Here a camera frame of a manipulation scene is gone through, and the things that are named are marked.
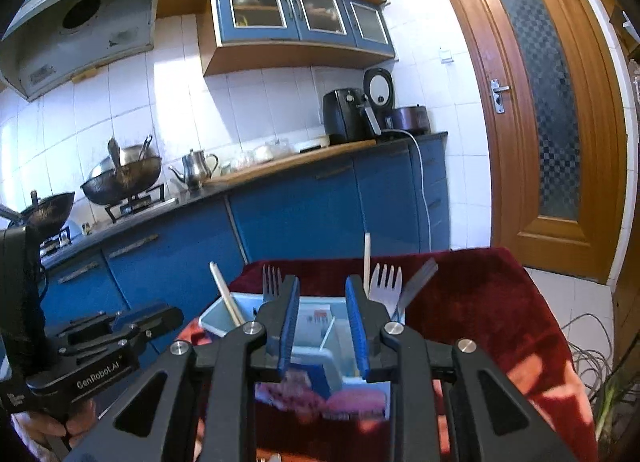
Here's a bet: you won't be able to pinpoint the green onion leaves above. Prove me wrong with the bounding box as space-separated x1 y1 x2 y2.
594 371 632 439

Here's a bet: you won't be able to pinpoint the blue lower cabinets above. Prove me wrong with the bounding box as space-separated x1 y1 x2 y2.
37 135 451 368

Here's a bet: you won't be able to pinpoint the steel kettle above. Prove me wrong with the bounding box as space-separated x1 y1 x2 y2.
168 149 220 191

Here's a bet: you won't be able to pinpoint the small black wok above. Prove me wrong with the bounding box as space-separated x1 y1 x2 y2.
0 189 76 238

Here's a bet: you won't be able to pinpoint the wooden door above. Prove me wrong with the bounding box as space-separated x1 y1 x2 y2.
429 0 632 283

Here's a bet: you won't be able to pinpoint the metal door handle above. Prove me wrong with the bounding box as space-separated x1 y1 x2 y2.
490 79 511 114

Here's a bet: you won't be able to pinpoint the grey range hood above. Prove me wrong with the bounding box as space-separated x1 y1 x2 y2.
0 0 166 102

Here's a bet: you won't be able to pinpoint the black air fryer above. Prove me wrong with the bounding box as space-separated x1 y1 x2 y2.
322 88 373 145

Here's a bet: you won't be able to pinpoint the red and pink blanket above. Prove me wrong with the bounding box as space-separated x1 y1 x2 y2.
177 247 601 462

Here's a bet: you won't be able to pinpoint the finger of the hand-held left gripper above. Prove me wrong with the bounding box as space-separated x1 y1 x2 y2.
111 305 185 340
46 311 123 344

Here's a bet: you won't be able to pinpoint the cream plastic fork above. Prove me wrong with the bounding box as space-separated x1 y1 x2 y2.
369 263 404 320

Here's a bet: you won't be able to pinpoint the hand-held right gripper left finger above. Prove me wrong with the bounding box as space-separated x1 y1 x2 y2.
62 275 301 462

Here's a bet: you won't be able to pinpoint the person's left hand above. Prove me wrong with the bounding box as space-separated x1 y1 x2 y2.
12 399 98 453

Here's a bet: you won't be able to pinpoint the black rice cooker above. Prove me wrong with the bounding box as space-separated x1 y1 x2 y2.
363 67 432 140

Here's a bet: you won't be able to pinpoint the white power cable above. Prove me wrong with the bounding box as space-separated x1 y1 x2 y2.
385 129 433 253

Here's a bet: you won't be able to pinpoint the gas stove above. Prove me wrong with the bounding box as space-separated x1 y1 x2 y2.
102 182 167 223

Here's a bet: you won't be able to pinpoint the large black wok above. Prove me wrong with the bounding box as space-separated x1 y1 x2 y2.
81 145 164 205

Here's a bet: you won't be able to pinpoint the dark kitchen countertop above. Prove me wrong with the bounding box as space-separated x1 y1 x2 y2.
37 131 448 268

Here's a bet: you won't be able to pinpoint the glass-door wall cabinet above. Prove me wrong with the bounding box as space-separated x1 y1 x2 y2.
197 0 398 77

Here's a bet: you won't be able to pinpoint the metal ladle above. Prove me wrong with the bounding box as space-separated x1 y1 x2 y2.
107 137 131 178

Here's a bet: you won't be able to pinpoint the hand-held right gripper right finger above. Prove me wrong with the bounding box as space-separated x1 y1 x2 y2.
345 275 581 462

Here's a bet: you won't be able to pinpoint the metal fork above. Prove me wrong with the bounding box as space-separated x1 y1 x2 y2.
395 257 440 318
262 265 284 303

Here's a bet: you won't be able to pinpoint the light blue utensil box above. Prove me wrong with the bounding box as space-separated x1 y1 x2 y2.
199 292 407 423

